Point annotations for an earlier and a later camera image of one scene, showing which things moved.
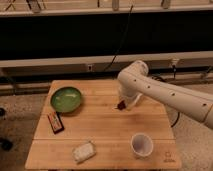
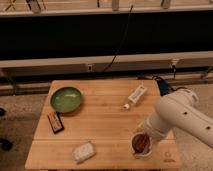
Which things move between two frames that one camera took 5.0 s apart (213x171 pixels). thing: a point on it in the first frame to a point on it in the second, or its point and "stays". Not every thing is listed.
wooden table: [79, 128] stays
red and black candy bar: [55, 122] stays
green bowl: [65, 100] stays
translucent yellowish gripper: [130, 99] to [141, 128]
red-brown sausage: [121, 105] to [140, 142]
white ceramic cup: [141, 145] stays
